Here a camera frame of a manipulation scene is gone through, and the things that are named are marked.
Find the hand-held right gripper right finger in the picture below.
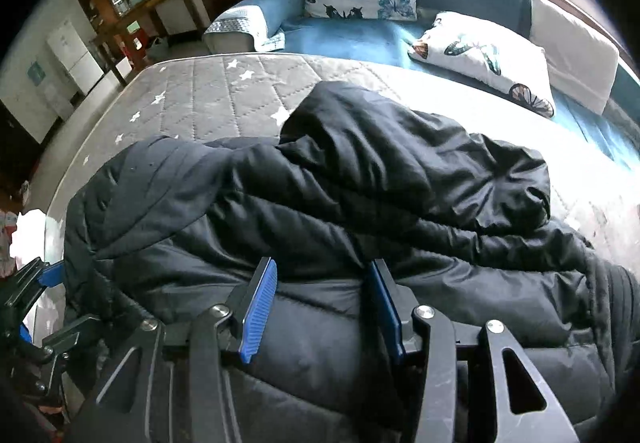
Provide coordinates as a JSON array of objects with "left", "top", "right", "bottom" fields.
[{"left": 365, "top": 258, "right": 581, "bottom": 443}]

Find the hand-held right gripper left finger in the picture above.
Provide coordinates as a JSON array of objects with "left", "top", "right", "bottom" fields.
[{"left": 65, "top": 256, "right": 279, "bottom": 443}]

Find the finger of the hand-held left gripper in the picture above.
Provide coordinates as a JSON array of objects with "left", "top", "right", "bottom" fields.
[
  {"left": 0, "top": 257, "right": 67, "bottom": 310},
  {"left": 15, "top": 314, "right": 109, "bottom": 405}
]

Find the white cabinet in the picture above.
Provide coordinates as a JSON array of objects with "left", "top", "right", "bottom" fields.
[{"left": 46, "top": 20, "right": 127, "bottom": 100}]

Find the red stool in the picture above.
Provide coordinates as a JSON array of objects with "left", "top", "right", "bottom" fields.
[{"left": 122, "top": 30, "right": 151, "bottom": 70}]

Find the long butterfly print pillow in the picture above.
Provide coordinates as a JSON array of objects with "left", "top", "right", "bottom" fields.
[{"left": 407, "top": 11, "right": 556, "bottom": 119}]

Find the blue sofa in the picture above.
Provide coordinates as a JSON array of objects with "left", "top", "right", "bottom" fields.
[{"left": 202, "top": 0, "right": 640, "bottom": 170}]

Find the grey sofa armrest cover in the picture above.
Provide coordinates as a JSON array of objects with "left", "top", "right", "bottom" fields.
[{"left": 202, "top": 5, "right": 286, "bottom": 52}]

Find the wooden side table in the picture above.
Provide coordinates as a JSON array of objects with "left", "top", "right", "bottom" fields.
[{"left": 90, "top": 0, "right": 189, "bottom": 85}]

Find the plain white pillow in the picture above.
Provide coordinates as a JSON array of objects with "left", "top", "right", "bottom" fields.
[{"left": 529, "top": 0, "right": 621, "bottom": 117}]

